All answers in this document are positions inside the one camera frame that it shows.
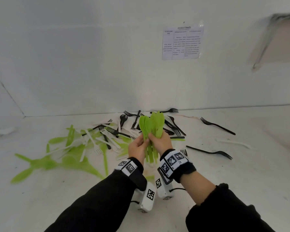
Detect person's right hand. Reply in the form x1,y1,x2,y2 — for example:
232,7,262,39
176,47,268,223
148,130,174,156

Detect person's left hand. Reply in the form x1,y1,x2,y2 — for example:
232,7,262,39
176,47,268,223
128,136,150,165

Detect stack of green spoons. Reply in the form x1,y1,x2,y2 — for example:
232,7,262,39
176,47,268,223
150,111,165,165

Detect green plastic spoon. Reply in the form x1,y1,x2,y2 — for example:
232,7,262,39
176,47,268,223
144,116,153,163
138,115,147,163

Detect pile of white plastic forks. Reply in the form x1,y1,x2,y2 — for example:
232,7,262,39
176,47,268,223
46,113,252,162

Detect pile of black plastic forks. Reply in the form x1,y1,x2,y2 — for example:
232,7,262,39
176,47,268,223
82,108,236,160

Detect pile of plastic cutlery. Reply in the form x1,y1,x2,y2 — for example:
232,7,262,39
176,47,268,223
11,124,185,184

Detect person's left forearm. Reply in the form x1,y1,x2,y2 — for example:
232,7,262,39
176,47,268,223
44,170,140,232

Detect black marker left wrist band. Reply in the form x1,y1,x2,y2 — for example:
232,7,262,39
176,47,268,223
115,157,148,191

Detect black marker wrist band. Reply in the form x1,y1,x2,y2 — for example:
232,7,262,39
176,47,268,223
115,157,148,191
159,149,197,183

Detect black marker right wrist band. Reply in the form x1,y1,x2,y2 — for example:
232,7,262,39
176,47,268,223
159,149,197,183

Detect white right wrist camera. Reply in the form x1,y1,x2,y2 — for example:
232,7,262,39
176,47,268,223
155,168,174,200

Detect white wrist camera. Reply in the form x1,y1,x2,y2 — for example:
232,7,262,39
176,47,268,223
155,168,174,200
138,182,157,212

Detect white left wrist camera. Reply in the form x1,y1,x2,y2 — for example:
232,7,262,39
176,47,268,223
138,182,157,212

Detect printed paper wall notice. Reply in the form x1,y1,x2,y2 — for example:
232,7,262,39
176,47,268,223
162,24,205,61

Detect small white wall clip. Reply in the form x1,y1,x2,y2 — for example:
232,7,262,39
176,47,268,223
0,127,16,136

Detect metal wall bracket frame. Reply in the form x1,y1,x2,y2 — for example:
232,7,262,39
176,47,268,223
252,13,290,69

